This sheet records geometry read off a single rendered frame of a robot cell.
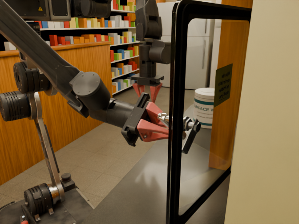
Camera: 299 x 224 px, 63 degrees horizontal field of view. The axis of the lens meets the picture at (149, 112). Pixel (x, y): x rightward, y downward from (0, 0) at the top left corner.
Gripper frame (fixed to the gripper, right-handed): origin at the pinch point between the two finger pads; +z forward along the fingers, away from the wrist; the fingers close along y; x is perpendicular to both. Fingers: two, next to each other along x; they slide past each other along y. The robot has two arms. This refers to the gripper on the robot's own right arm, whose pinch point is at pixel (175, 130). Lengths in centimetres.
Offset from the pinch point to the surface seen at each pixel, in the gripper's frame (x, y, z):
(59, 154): 186, 13, -168
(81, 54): 147, 125, -192
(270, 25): -23.3, 4.9, 12.0
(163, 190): 23.0, -7.4, -3.5
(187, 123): -7.5, -1.5, 3.6
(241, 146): -11.7, -4.6, 12.6
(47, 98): 138, 54, -184
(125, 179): 23.5, -8.8, -15.0
